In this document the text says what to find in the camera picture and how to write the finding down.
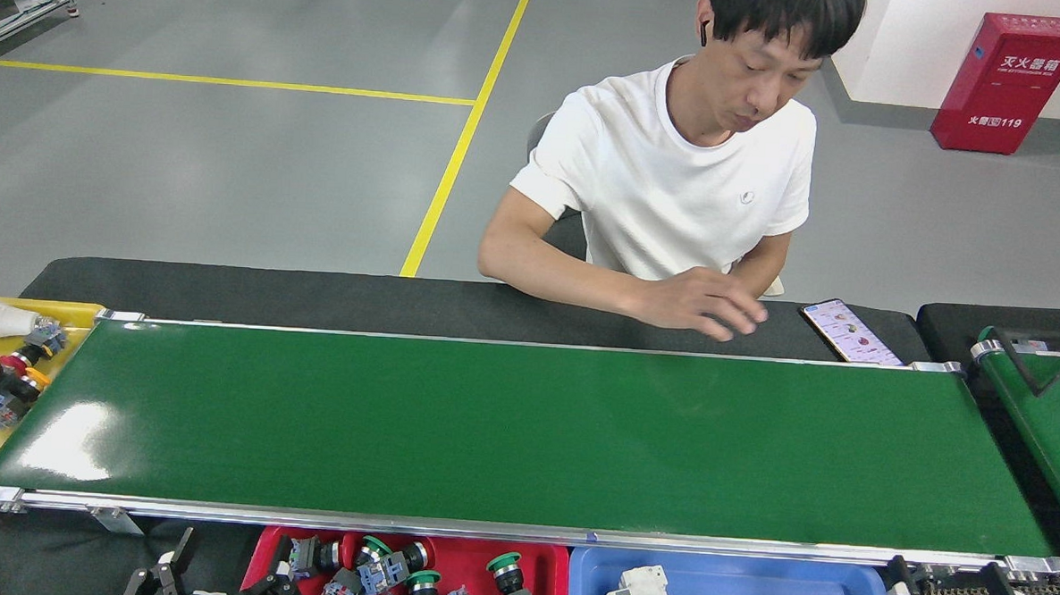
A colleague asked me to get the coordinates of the red plastic tray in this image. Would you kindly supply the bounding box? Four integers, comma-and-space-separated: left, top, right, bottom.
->
242, 524, 572, 595

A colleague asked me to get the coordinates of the long green conveyor belt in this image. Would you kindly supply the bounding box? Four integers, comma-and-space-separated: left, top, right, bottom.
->
0, 304, 1060, 581

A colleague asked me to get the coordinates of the person's right hand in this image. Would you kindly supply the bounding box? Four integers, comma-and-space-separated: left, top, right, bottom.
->
631, 264, 772, 345

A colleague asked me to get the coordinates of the black belt guide bar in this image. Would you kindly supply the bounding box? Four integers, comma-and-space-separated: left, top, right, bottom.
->
991, 329, 1060, 398

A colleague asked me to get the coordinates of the smartphone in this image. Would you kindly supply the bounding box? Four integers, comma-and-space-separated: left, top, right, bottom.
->
798, 297, 906, 366

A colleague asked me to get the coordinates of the grey office chair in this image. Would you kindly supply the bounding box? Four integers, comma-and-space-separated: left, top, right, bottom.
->
520, 110, 794, 298

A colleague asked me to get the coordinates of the person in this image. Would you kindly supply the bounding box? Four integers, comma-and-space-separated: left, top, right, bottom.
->
477, 0, 869, 299

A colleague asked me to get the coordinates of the red fire extinguisher box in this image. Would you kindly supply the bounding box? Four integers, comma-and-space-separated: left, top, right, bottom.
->
929, 9, 1060, 158

